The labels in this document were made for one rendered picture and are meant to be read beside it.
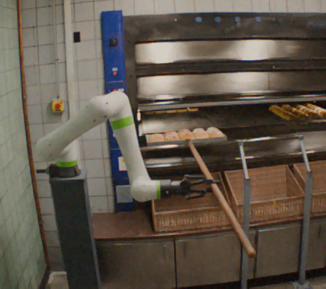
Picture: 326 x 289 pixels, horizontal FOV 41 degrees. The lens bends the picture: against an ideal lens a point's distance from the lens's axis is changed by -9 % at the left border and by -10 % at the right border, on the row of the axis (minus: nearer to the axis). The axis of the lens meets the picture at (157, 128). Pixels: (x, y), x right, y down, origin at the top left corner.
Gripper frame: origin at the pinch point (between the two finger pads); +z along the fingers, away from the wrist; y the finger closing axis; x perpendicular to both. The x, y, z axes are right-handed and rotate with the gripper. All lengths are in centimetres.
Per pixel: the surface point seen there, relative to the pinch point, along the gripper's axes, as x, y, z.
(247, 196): -75, 36, 38
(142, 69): -137, -48, -27
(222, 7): -135, -95, 37
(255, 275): -81, 106, 49
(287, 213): -86, 57, 73
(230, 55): -134, -56, 40
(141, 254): -82, 77, -36
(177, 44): -138, -66, 0
